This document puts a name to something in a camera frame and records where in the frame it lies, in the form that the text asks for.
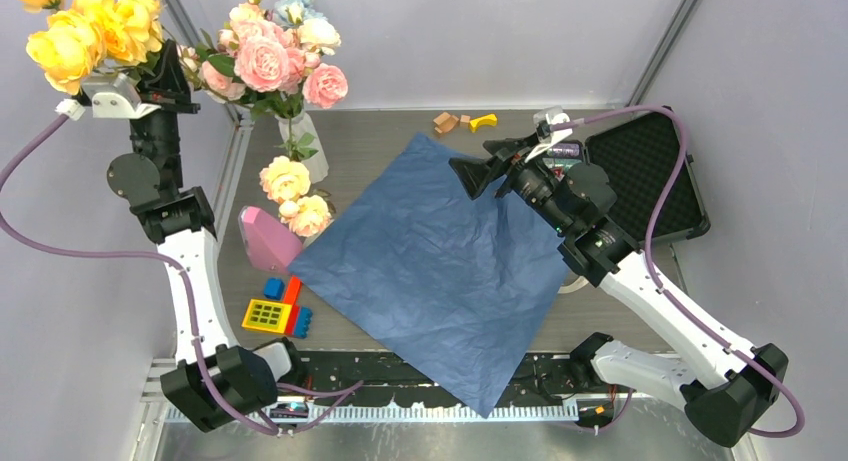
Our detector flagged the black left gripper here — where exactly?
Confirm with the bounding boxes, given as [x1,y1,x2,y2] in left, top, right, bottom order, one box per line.
[125,40,199,192]

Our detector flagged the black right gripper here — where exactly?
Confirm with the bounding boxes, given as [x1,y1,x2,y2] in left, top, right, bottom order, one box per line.
[450,131,574,235]

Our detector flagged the yellow flower stems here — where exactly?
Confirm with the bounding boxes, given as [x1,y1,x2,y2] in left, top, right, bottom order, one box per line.
[18,0,166,95]

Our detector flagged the dark blue wrapping paper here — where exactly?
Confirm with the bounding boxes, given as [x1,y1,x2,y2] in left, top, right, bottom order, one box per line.
[289,134,569,417]

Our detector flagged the cream satin ribbon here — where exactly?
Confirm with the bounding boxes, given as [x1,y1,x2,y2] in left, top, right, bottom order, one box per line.
[558,277,589,294]

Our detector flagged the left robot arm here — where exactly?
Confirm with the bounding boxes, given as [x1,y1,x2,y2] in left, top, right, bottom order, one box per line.
[95,40,307,436]

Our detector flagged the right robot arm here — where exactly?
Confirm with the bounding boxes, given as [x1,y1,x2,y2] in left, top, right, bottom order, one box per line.
[449,137,789,447]

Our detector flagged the pink flowers in vase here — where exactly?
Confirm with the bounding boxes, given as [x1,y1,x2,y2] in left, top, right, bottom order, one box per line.
[180,0,349,119]

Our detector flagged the white ribbed vase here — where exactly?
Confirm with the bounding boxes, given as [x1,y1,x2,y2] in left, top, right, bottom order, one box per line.
[276,111,329,184]

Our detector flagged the yellow wooden arch block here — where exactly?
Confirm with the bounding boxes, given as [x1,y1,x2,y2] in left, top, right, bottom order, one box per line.
[468,113,498,133]

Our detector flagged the black poker chip case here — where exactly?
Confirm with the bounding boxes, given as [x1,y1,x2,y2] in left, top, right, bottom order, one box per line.
[541,112,711,245]

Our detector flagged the orange toy bar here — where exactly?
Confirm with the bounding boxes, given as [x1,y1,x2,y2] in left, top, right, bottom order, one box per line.
[282,276,302,336]

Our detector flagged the blue studded toy brick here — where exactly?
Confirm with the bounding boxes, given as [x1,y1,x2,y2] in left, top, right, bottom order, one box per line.
[288,305,313,339]

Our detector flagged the yellow grid toy block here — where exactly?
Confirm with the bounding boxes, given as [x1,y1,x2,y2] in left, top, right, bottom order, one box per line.
[241,299,293,335]

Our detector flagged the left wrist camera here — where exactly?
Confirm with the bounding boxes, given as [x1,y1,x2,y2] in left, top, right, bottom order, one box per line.
[81,73,160,120]

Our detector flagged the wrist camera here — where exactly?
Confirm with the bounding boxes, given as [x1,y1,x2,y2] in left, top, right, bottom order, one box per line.
[81,73,160,120]
[525,106,573,161]

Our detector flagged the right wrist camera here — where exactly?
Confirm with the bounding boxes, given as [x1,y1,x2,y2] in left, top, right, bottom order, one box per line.
[525,106,573,161]

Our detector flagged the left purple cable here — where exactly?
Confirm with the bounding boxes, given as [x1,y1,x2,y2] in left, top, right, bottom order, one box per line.
[0,100,364,438]

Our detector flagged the purple cable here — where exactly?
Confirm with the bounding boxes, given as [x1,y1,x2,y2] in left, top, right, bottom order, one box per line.
[0,100,364,438]
[553,104,807,439]

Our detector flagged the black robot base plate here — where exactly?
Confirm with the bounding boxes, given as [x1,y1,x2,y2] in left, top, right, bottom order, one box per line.
[279,350,627,408]

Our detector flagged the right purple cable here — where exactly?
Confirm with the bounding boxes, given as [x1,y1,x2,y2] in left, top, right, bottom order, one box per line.
[553,104,807,439]

